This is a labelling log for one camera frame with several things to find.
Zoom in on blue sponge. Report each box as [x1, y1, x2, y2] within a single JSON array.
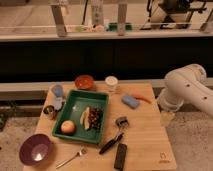
[[122, 95, 139, 109]]

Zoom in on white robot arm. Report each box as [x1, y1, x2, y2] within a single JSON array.
[[157, 64, 213, 118]]

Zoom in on green plastic tray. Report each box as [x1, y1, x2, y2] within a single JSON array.
[[52, 90, 109, 144]]

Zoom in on white paper cup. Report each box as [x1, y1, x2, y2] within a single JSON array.
[[105, 76, 118, 92]]

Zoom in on red bowl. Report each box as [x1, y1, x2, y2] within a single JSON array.
[[74, 75, 94, 90]]

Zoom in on dark grape bunch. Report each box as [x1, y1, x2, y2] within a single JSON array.
[[89, 107, 102, 130]]

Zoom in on orange carrot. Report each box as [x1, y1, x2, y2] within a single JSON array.
[[134, 95, 151, 104]]

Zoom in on banana slice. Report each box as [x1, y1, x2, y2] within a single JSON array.
[[80, 107, 90, 130]]

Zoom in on blue plastic cup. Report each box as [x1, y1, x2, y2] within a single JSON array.
[[51, 84, 63, 97]]

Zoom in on peach apple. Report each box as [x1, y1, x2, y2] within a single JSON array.
[[61, 120, 76, 134]]

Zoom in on small metal cup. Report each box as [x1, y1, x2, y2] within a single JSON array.
[[43, 105, 56, 120]]

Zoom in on black rectangular block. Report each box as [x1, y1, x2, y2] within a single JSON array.
[[114, 143, 127, 171]]

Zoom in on metal fork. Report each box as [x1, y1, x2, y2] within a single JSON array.
[[56, 148, 87, 169]]

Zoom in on purple bowl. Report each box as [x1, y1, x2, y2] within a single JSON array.
[[19, 134, 52, 166]]

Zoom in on black handled brush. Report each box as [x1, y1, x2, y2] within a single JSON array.
[[99, 116, 129, 155]]

